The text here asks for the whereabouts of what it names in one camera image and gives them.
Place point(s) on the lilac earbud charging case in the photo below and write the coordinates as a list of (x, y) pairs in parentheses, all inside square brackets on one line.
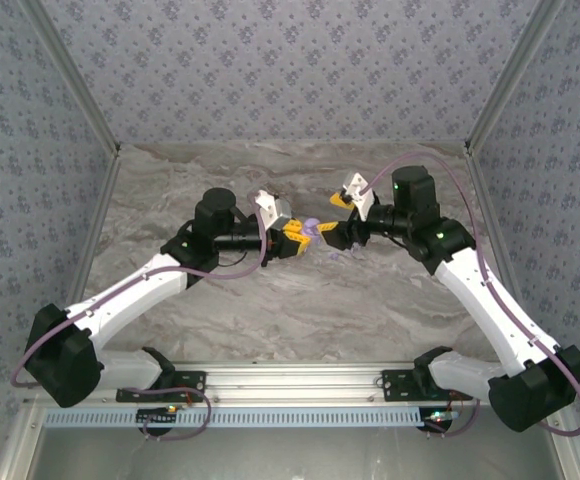
[(311, 229)]

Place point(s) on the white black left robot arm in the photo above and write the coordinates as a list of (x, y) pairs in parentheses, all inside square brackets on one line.
[(130, 290)]

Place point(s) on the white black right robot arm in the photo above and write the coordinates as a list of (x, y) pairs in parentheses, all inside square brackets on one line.
[(495, 310)]

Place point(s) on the small black controller board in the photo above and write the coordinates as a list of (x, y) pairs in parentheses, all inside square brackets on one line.
[(157, 417), (437, 422)]

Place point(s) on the grey metal panel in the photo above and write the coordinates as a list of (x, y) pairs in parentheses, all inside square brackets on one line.
[(295, 457)]

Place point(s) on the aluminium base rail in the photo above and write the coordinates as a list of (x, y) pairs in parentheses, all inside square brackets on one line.
[(295, 380)]

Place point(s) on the aluminium frame post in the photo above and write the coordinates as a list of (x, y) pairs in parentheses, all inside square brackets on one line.
[(75, 75), (511, 75)]

